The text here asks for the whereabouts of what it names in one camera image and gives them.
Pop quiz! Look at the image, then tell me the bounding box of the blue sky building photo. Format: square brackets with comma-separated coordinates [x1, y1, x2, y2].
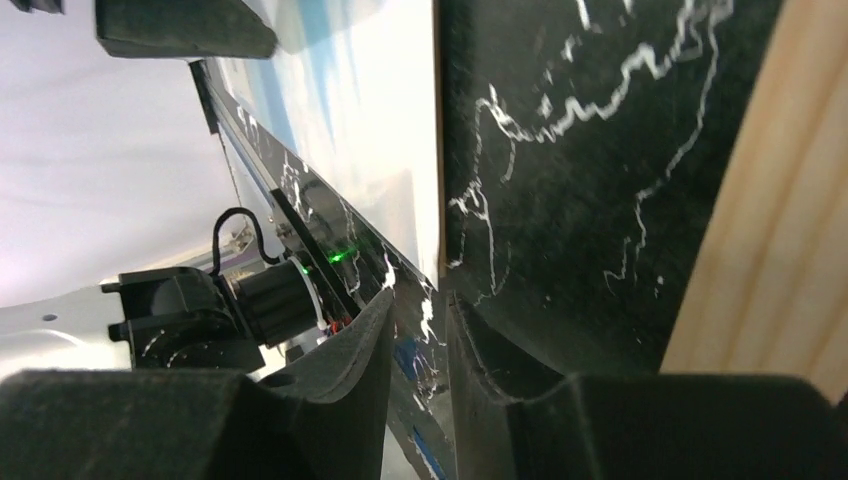
[218, 1, 441, 284]

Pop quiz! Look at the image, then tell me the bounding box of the wooden photo frame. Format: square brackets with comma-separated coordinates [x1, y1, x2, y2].
[661, 1, 847, 402]

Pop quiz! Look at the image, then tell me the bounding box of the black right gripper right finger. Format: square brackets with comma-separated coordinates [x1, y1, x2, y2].
[447, 298, 847, 479]

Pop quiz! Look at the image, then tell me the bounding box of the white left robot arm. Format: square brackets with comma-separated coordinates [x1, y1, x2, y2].
[1, 1, 325, 377]

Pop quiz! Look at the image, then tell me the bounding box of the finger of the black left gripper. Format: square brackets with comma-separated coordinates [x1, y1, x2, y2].
[94, 0, 278, 59]

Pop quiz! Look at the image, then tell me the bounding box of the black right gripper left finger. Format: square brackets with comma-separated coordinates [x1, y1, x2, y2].
[1, 290, 393, 479]

